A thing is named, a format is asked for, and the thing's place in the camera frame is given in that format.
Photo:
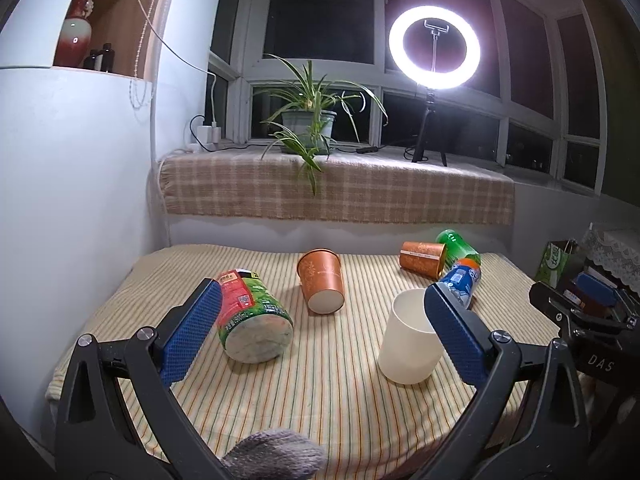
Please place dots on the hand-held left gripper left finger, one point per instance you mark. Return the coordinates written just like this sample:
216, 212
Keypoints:
192, 332

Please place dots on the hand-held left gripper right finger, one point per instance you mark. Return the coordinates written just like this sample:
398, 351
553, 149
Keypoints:
455, 335

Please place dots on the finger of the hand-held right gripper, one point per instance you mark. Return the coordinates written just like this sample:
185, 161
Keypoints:
597, 290
560, 305

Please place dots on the orange patterned paper cup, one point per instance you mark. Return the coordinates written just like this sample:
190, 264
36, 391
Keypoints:
322, 280
422, 259

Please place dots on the white plastic cup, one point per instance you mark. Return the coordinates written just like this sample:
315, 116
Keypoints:
407, 340

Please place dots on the red green instant noodle cup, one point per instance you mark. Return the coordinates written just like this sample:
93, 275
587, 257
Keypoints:
252, 317

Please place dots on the white lace cloth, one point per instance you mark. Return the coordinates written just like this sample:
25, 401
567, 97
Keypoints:
612, 252

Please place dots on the green paper bag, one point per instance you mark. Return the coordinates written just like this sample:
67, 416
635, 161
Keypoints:
552, 262

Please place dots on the blue orange plastic bottle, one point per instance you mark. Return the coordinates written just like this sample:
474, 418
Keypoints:
462, 282

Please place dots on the green plastic bottle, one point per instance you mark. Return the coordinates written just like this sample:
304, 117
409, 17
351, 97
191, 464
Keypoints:
457, 247

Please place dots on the striped tablecloth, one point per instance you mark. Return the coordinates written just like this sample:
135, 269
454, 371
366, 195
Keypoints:
320, 390

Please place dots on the grey knitted cloth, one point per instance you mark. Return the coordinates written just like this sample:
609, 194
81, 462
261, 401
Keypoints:
274, 455

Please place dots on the plaid windowsill cloth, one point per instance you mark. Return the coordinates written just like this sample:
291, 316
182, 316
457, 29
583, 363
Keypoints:
380, 192

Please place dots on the white power strip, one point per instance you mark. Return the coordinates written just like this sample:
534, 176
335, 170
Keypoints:
206, 139

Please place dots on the white framed window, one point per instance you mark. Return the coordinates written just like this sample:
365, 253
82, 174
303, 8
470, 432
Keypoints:
500, 110

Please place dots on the potted spider plant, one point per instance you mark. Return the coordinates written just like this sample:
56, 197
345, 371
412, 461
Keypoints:
307, 125

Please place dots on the small dark bottle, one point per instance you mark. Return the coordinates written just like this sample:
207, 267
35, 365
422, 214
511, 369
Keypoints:
93, 61
107, 56

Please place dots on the red ceramic vase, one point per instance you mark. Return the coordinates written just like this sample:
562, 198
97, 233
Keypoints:
75, 35

